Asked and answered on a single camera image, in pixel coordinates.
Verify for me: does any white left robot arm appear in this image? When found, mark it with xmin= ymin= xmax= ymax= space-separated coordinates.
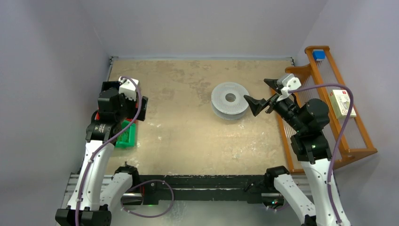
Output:
xmin=55 ymin=85 xmax=148 ymax=226

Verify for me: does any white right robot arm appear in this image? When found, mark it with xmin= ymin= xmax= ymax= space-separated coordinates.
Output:
xmin=245 ymin=74 xmax=350 ymax=226

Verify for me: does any white perforated spool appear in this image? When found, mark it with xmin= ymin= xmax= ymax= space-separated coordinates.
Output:
xmin=211 ymin=82 xmax=249 ymax=121

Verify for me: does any green bin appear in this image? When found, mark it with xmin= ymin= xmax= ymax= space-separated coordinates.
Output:
xmin=115 ymin=122 xmax=136 ymax=149

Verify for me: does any wooden rack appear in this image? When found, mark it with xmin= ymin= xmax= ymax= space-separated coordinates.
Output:
xmin=270 ymin=45 xmax=378 ymax=175

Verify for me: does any white cardboard box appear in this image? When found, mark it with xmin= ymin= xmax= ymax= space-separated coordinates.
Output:
xmin=329 ymin=89 xmax=351 ymax=120

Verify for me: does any blue block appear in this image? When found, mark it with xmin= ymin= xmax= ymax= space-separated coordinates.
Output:
xmin=312 ymin=49 xmax=326 ymax=62

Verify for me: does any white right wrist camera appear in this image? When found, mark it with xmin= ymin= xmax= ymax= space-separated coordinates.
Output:
xmin=277 ymin=73 xmax=301 ymax=102

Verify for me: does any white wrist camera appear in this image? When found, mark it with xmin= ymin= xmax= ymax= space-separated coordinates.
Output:
xmin=118 ymin=77 xmax=140 ymax=101
xmin=277 ymin=73 xmax=301 ymax=102

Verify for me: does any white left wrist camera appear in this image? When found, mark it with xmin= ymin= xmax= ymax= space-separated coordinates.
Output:
xmin=118 ymin=77 xmax=140 ymax=101

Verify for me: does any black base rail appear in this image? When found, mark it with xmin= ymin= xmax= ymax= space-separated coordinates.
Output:
xmin=132 ymin=175 xmax=281 ymax=205

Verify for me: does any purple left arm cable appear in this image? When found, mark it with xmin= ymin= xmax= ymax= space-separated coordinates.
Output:
xmin=74 ymin=76 xmax=175 ymax=226

